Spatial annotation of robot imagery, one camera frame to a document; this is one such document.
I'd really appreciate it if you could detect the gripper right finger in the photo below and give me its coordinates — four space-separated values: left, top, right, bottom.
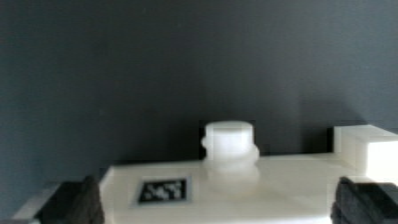
331 177 398 224

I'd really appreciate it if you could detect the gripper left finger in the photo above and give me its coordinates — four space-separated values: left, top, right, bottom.
11 175 107 224

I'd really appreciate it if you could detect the white cabinet box body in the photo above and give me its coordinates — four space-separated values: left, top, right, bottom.
100 125 398 224

